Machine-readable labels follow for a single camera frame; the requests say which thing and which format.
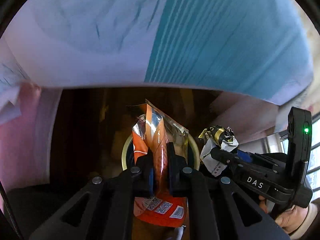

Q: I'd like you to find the person's right hand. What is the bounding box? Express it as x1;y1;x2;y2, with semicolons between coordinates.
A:
275;206;309;235

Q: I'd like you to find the white gold wrapper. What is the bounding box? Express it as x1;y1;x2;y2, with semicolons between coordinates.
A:
199;126;239;177

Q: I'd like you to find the pink bed skirt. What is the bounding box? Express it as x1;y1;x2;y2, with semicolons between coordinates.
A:
1;82;62;192

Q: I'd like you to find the blue white striped bed cover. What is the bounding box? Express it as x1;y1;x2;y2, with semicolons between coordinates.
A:
1;0;313;106

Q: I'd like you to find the orange snack wrapper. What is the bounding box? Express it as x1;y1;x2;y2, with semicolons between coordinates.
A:
132;102;189;228

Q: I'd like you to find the blue round trash bin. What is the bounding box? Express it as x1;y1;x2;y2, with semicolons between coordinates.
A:
121;134;201;170

